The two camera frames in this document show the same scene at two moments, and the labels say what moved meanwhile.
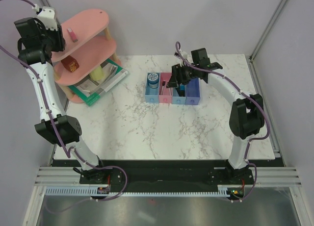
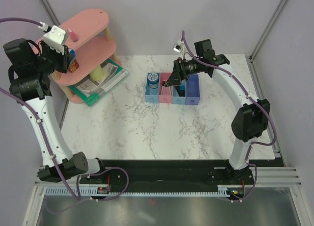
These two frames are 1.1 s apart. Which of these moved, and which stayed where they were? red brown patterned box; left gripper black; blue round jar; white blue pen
Moved: left gripper black
Stayed: white blue pen; red brown patterned box; blue round jar
